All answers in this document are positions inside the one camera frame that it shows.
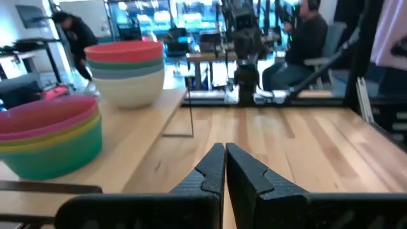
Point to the person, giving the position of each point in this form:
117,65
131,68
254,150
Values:
305,41
79,38

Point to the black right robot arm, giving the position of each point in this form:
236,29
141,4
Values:
247,76

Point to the wooden shelf with black frame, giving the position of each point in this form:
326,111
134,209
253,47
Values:
133,133

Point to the pink bowl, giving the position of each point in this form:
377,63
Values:
41,117

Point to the green bowl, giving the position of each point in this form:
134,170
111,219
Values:
57,159

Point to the white bowl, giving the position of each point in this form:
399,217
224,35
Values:
130,92

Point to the wooden background desk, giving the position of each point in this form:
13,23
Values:
206,57

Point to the yellow bowl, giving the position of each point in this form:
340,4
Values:
38,146

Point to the black cart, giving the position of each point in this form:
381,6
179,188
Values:
35,44

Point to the grey chair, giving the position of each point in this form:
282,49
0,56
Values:
332,47

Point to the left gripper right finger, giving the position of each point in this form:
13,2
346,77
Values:
254,197

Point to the silver metal bars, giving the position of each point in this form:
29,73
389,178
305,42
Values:
365,101

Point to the red toolbox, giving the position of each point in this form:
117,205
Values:
55,91

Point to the white garment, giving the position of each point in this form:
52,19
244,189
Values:
391,28

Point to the teal bowl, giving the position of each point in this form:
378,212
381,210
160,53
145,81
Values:
127,65

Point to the light blue bowl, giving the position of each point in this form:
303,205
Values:
127,74

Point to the red bowl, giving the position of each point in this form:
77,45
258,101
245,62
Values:
124,52

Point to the dark grey sofa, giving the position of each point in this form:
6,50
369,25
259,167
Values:
19,90

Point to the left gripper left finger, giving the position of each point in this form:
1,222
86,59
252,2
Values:
197,197

